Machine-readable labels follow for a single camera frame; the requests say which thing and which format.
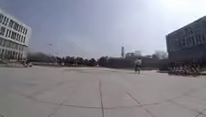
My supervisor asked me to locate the tall pale chimney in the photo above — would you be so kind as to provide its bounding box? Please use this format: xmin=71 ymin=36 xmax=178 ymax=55
xmin=120 ymin=45 xmax=126 ymax=58

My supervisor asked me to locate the low dark long building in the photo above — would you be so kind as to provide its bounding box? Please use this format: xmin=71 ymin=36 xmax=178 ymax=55
xmin=105 ymin=54 xmax=170 ymax=71

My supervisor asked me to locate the row of trees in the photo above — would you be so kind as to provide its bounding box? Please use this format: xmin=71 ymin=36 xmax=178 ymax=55
xmin=26 ymin=51 xmax=109 ymax=69

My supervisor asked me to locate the grey paved plaza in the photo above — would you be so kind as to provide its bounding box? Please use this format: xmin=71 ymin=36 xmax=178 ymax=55
xmin=0 ymin=62 xmax=206 ymax=117

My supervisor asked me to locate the lamp pole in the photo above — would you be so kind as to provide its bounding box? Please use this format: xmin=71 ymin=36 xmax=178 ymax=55
xmin=47 ymin=42 xmax=55 ymax=58

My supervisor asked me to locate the pale distant building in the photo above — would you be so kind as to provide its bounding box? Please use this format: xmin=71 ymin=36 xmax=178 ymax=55
xmin=153 ymin=50 xmax=168 ymax=60

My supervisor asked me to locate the row of parked bicycles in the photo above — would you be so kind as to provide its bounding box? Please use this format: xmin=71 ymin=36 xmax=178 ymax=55
xmin=167 ymin=60 xmax=203 ymax=77

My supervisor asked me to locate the dark grey building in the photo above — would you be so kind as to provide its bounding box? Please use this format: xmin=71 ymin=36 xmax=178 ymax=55
xmin=164 ymin=6 xmax=206 ymax=65

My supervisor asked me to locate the white building with window grid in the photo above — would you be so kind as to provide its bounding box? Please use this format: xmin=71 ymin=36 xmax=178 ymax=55
xmin=0 ymin=6 xmax=33 ymax=62

